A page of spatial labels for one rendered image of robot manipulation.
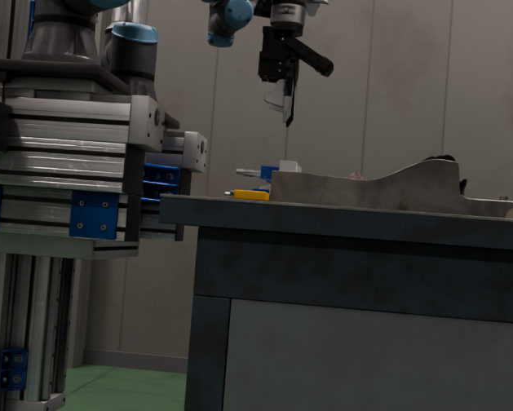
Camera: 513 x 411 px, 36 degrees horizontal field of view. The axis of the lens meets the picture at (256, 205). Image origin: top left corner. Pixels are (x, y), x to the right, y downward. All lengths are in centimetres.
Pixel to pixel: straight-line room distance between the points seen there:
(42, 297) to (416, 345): 97
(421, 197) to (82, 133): 67
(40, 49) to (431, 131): 293
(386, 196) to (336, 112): 259
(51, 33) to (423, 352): 92
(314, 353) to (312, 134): 320
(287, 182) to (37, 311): 60
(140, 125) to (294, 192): 36
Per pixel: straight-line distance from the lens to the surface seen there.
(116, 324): 435
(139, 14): 224
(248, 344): 105
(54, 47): 155
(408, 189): 164
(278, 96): 171
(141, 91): 204
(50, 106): 154
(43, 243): 166
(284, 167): 170
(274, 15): 177
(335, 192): 164
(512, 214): 130
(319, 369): 104
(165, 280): 426
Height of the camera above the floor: 76
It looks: 2 degrees up
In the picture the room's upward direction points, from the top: 4 degrees clockwise
